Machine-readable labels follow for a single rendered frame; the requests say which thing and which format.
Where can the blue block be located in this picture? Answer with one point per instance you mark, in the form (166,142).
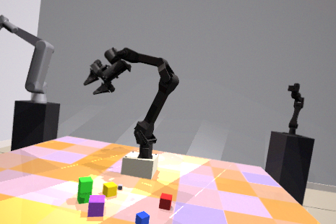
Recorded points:
(142,218)

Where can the red block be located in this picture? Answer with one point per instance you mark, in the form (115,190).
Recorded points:
(165,201)

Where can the green block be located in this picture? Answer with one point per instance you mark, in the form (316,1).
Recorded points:
(85,184)
(83,198)

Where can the yellow block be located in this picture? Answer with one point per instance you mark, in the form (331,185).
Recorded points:
(109,189)

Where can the purple block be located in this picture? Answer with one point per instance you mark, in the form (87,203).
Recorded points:
(96,206)

